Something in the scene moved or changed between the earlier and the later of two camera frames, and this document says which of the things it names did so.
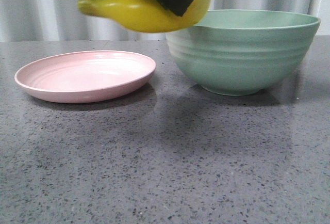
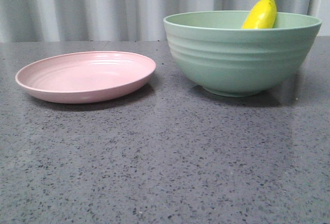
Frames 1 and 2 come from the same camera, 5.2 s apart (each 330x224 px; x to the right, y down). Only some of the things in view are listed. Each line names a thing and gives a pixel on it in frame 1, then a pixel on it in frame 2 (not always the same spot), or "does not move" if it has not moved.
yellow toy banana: [141, 11] → [263, 15]
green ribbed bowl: [240, 52] does not move
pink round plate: [85, 76] does not move
